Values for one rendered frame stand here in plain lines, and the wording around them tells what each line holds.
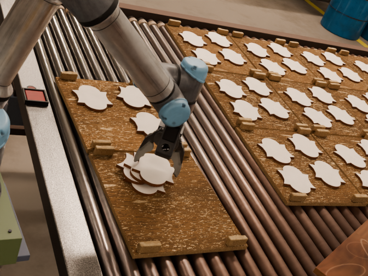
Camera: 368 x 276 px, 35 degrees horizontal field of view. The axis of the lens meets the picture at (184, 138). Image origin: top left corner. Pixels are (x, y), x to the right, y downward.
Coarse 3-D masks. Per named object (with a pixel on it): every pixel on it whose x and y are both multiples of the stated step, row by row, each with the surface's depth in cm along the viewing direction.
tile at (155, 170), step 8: (144, 160) 169; (152, 160) 170; (160, 160) 172; (136, 168) 165; (144, 168) 166; (152, 168) 167; (160, 168) 169; (168, 168) 170; (144, 176) 163; (152, 176) 164; (160, 176) 165; (168, 176) 166; (152, 184) 162; (160, 184) 163; (168, 184) 165
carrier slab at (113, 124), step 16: (64, 80) 200; (80, 80) 204; (96, 80) 207; (64, 96) 192; (112, 96) 202; (80, 112) 187; (96, 112) 190; (112, 112) 193; (128, 112) 197; (80, 128) 180; (96, 128) 183; (112, 128) 186; (128, 128) 189; (112, 144) 178; (128, 144) 181
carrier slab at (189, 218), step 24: (96, 168) 166; (192, 168) 182; (120, 192) 161; (168, 192) 168; (192, 192) 172; (120, 216) 152; (144, 216) 156; (168, 216) 159; (192, 216) 162; (216, 216) 166; (144, 240) 148; (168, 240) 151; (192, 240) 154; (216, 240) 157
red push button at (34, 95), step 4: (28, 92) 188; (32, 92) 189; (36, 92) 189; (40, 92) 190; (28, 96) 186; (32, 96) 186; (36, 96) 187; (40, 96) 188; (40, 100) 186; (44, 100) 187
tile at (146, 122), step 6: (138, 114) 196; (144, 114) 197; (150, 114) 198; (132, 120) 192; (138, 120) 192; (144, 120) 194; (150, 120) 195; (156, 120) 196; (138, 126) 189; (144, 126) 191; (150, 126) 192; (156, 126) 193; (138, 132) 188; (144, 132) 188; (150, 132) 189
